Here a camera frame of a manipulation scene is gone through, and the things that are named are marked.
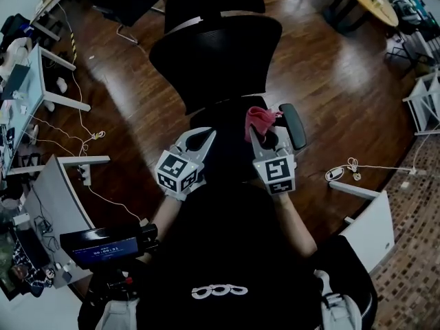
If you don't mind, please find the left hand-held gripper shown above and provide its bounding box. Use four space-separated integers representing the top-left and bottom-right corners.
155 126 217 194

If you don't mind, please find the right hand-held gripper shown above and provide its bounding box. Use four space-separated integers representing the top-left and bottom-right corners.
249 127 298 196

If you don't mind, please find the pink cloth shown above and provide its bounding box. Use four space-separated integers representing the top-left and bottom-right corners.
243 106 284 143

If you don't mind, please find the person's right forearm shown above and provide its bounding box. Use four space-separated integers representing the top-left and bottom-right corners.
274 193 318 258

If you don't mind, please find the person's left forearm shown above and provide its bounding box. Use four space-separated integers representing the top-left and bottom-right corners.
151 194 182 236

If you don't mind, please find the person's left hand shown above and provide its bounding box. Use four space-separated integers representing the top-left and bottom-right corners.
164 179 207 202

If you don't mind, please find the black chair armrest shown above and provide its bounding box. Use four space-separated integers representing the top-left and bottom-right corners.
278 103 307 152

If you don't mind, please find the black chair seat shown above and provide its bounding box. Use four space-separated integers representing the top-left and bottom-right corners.
188 96 276 185

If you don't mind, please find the white power strip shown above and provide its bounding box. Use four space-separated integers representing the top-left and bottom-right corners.
79 163 92 187
324 166 345 182

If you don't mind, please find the person's black shirt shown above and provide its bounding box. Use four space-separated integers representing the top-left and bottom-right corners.
135 182 379 330

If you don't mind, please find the white desk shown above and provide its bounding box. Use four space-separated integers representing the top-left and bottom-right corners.
329 179 395 274

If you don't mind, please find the black display screen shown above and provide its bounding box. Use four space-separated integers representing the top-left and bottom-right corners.
59 223 160 268

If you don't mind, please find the grey curved desk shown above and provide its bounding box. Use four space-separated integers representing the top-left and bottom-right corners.
23 155 111 290

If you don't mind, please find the black visitor chair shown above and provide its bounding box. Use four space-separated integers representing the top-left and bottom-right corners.
80 0 166 45

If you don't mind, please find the black folding chair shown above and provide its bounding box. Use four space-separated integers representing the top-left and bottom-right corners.
384 29 436 78

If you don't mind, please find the light blue desk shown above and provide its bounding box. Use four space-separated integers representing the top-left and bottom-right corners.
0 45 92 179

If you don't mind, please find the round wooden table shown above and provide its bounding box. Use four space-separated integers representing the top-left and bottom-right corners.
322 0 399 36

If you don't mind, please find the grey sling bag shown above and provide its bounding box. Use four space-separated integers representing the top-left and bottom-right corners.
313 269 364 330

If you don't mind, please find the black monitor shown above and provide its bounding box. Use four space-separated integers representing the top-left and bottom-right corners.
15 228 52 270

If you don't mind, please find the grey laptop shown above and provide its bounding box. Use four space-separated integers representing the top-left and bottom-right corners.
1 63 31 101

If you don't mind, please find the coiled white cable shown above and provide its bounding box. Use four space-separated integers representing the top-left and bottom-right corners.
342 157 429 182

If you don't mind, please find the long white power cable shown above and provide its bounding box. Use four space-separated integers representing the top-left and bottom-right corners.
87 185 142 221

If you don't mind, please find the white shelf frame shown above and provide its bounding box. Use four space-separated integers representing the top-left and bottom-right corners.
402 70 440 137

